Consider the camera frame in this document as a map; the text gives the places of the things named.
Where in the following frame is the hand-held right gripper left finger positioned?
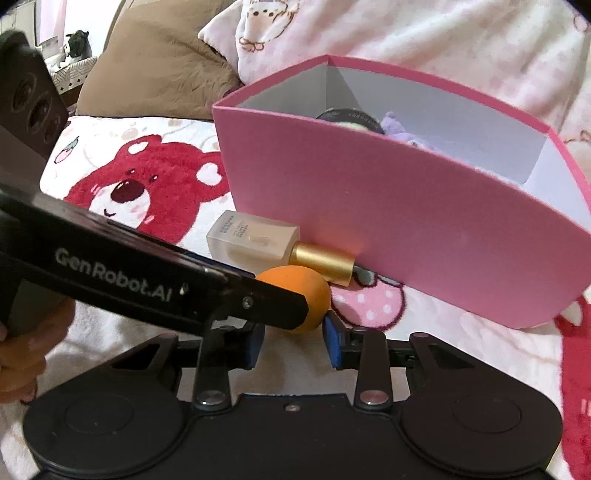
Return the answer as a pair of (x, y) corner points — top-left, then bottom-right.
(108, 322), (265, 411)

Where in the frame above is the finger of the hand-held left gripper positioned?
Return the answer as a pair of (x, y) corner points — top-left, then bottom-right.
(203, 275), (310, 334)

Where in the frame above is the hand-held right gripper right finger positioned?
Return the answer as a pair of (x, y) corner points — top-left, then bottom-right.
(322, 311), (485, 411)

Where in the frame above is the orange makeup sponge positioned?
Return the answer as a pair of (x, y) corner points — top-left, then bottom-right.
(254, 265), (333, 336)

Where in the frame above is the pink cardboard box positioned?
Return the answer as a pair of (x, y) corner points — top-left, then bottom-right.
(212, 54), (591, 331)

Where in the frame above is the person's left hand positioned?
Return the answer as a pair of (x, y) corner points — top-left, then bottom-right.
(0, 298), (77, 406)

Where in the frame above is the foundation bottle with gold cap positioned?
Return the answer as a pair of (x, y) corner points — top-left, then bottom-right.
(205, 210), (356, 287)

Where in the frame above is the brown fuzzy pillow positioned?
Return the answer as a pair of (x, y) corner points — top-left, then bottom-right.
(76, 0), (244, 122)

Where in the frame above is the black round compact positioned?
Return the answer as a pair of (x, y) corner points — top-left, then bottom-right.
(316, 107), (387, 137)

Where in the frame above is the purple plush toy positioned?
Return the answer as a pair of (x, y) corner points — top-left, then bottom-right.
(379, 111), (440, 154)

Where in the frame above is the black plush toy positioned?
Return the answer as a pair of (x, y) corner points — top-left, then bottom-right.
(64, 30), (92, 59)

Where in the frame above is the pink cartoon print pillow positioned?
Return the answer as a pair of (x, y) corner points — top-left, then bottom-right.
(198, 0), (591, 195)

